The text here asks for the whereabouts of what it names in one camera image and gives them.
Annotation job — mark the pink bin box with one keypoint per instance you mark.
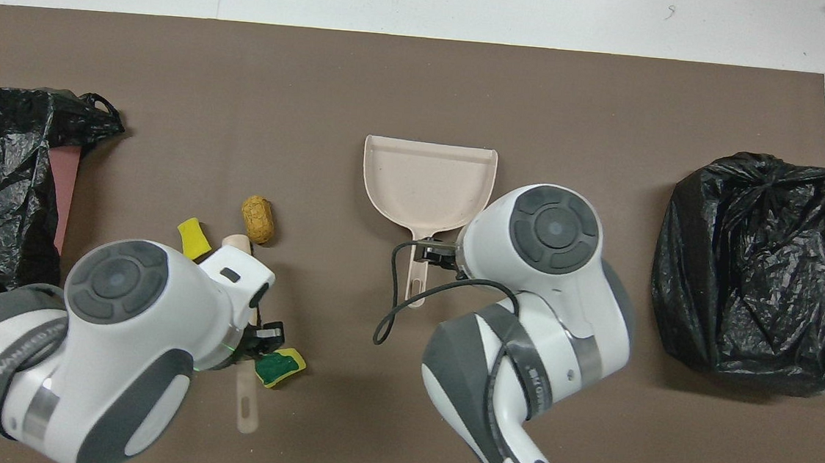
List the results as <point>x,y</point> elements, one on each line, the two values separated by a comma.
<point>65,197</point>

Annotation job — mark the yellow green sponge piece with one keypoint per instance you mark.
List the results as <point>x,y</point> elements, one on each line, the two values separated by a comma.
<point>280,368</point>

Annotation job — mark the small yellow sponge piece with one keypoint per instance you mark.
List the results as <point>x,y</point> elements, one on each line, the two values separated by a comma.
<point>191,236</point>

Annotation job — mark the brown toy bread roll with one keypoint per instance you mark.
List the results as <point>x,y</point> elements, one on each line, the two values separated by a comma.
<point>258,219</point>

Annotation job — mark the crumpled black trash bag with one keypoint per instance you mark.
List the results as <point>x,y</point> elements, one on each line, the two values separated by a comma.
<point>747,287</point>

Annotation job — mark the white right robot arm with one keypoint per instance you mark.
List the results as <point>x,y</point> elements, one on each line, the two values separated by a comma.
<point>549,272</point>

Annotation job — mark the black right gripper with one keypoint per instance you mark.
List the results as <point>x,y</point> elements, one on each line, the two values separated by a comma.
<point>436,254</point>

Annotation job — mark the brown table mat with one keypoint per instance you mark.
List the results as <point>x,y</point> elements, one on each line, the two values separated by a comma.
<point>246,101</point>

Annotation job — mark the beige plastic dustpan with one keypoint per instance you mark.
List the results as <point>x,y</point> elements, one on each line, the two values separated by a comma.
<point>416,180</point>

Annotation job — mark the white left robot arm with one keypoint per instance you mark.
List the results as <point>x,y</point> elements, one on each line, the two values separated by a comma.
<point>118,326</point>

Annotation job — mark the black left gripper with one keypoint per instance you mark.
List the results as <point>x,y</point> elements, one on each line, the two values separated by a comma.
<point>270,334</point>

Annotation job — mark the beige hand brush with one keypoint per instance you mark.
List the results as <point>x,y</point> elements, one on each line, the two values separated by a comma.
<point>249,403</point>

